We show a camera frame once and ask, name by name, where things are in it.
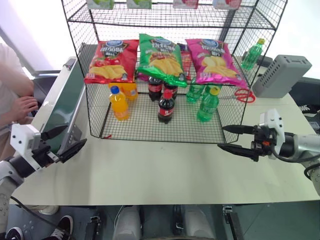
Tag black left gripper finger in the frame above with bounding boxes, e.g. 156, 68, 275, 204
40, 125, 69, 141
58, 138, 88, 164

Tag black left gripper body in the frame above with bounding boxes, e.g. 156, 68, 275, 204
31, 138, 61, 169

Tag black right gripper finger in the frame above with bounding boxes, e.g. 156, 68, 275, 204
217, 142, 254, 159
221, 124, 255, 135

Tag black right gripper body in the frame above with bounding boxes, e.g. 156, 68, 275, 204
250, 124, 275, 163

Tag person's bare hand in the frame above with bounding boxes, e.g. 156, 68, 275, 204
9, 95, 39, 123

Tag green soda bottle yellow cap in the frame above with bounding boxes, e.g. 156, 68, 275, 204
240, 38, 266, 71
196, 86, 221, 123

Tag dark grey chair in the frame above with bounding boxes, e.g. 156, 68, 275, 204
31, 74, 60, 103

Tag orange soda bottle blue cap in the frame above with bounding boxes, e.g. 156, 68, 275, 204
109, 85, 131, 122

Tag grey perforated plastic box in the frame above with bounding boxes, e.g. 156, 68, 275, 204
251, 54, 313, 98

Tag pink potato chips bag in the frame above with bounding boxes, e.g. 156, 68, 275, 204
185, 38, 249, 89

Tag person's white shirt torso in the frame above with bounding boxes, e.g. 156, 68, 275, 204
0, 42, 28, 129

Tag cola bottle red cap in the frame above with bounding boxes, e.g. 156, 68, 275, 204
157, 89, 175, 124

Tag black canvas sneaker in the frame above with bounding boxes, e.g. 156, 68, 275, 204
5, 226, 25, 240
49, 215, 75, 240

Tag white rounded robot leg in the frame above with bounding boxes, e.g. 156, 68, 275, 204
183, 205, 217, 240
111, 205, 142, 240

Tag small red snack bag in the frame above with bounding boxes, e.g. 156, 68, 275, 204
176, 42, 193, 81

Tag red potato chips bag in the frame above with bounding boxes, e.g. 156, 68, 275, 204
83, 39, 140, 85

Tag green potato chips bag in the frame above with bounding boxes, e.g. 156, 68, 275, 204
136, 33, 188, 88

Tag pink drink carton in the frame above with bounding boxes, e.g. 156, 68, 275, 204
172, 0, 200, 10
212, 0, 243, 11

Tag green drink carton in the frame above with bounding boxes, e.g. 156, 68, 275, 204
126, 0, 153, 10
86, 0, 116, 10

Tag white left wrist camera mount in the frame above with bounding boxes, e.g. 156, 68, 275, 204
9, 123, 44, 172

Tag green conveyor belt white frame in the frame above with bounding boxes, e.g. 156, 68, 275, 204
31, 56, 88, 160

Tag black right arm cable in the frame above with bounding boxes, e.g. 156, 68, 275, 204
268, 149, 320, 180

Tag red handled scissors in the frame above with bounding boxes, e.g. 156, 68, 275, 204
220, 87, 256, 103

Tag black floor cable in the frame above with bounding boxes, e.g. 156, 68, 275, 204
9, 196, 62, 230

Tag black table bracket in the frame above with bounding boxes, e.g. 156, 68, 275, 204
221, 204, 245, 240
87, 215, 103, 240

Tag black wire mesh rack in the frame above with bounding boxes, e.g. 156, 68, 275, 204
61, 0, 288, 145

